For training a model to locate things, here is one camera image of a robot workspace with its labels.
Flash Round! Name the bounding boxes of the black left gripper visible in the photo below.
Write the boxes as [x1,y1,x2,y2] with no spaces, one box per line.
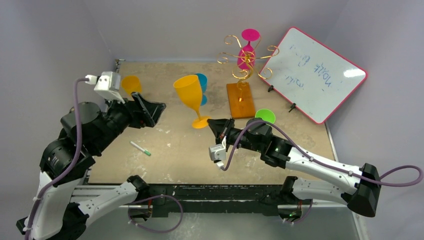
[92,89,167,153]

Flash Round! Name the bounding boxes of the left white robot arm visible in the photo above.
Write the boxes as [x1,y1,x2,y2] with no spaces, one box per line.
[16,93,166,240]

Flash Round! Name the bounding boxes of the pink plastic wine glass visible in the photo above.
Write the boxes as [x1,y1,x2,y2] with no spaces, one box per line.
[237,28,261,70]

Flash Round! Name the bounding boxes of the blue plastic wine glass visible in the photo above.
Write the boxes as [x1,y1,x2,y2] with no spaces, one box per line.
[195,73,208,106]

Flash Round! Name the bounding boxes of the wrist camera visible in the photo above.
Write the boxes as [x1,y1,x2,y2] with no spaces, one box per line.
[208,136,227,170]
[85,71,125,104]

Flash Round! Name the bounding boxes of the gold wire glass rack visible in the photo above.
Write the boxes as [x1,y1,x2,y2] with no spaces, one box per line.
[216,35,280,119]

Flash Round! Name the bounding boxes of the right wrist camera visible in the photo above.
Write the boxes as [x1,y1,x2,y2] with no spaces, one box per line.
[208,136,227,170]

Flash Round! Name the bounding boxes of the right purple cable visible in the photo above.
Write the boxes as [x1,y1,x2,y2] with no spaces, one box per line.
[220,119,424,188]

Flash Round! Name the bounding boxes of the pink framed whiteboard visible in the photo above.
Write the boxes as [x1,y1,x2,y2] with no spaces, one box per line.
[263,26,368,124]

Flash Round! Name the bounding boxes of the green plastic wine glass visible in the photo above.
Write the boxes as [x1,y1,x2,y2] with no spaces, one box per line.
[254,108,276,124]

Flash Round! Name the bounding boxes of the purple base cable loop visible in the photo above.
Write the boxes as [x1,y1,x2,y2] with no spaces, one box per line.
[127,192,185,233]

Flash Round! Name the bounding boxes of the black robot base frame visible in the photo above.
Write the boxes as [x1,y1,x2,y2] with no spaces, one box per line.
[72,175,332,220]

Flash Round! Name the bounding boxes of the green capped white marker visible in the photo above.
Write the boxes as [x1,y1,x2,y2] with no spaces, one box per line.
[129,141,151,157]

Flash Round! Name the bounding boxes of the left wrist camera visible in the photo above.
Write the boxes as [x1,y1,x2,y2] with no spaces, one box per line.
[85,71,125,104]

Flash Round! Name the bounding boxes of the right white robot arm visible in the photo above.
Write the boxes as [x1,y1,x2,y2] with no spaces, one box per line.
[207,118,381,218]

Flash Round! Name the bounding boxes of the orange plastic wine glass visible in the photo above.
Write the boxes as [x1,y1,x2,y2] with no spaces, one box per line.
[173,74,210,129]

